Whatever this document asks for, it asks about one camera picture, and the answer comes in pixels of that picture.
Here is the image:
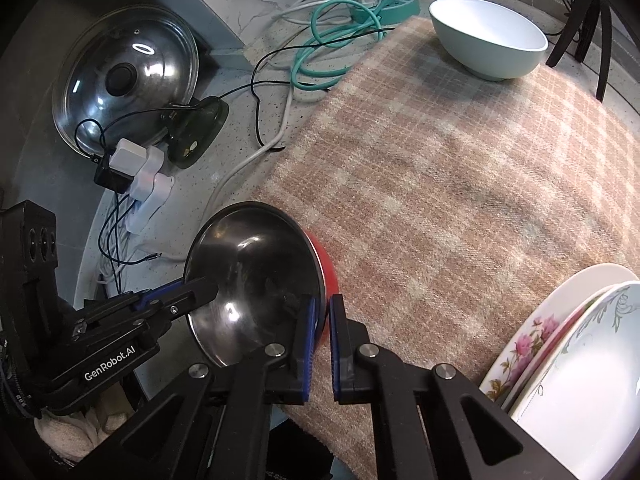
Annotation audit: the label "white plate grey scroll print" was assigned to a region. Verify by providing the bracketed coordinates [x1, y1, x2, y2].
[507, 282, 640, 480]

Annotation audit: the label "white power adapter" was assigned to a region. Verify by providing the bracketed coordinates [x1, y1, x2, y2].
[110, 139, 151, 174]

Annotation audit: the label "person's left hand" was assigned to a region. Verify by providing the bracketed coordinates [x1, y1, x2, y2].
[34, 385, 137, 462]

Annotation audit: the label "thick white power cable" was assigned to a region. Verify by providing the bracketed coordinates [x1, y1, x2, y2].
[202, 74, 297, 223]

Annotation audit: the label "dark green glass lid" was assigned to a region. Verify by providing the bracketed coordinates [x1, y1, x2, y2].
[166, 97, 230, 167]

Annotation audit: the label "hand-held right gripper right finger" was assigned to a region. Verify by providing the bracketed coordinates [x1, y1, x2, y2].
[327, 294, 591, 480]

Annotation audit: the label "thin black wires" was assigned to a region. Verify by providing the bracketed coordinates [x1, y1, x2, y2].
[99, 191, 163, 295]

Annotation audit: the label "plaid beige cloth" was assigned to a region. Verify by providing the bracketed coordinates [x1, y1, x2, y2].
[247, 15, 640, 480]

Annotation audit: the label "mint green bowl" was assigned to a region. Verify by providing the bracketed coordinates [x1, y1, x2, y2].
[429, 0, 549, 81]

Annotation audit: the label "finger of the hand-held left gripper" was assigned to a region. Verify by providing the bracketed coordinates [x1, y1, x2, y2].
[131, 279, 195, 310]
[149, 281, 221, 322]

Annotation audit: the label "black tripod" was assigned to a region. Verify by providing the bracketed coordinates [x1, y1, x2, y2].
[545, 0, 613, 103]

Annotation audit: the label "glass pot lid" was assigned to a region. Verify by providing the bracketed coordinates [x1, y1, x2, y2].
[51, 5, 201, 156]

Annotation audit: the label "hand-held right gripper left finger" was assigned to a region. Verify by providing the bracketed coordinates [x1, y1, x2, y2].
[42, 296, 321, 480]

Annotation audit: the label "red steel bowl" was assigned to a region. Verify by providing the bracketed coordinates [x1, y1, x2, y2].
[182, 201, 339, 368]

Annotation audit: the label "long black cable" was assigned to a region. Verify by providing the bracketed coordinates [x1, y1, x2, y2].
[249, 26, 397, 150]

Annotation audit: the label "white power strip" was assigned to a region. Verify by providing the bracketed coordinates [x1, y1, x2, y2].
[125, 147, 177, 234]

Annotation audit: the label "teal cable reel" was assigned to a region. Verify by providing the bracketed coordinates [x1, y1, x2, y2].
[292, 0, 417, 92]
[372, 0, 421, 19]

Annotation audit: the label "black power adapter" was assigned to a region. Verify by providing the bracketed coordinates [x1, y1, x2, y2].
[94, 155, 134, 194]

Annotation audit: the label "pink floral white plate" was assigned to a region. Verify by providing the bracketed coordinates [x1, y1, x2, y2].
[479, 264, 639, 406]

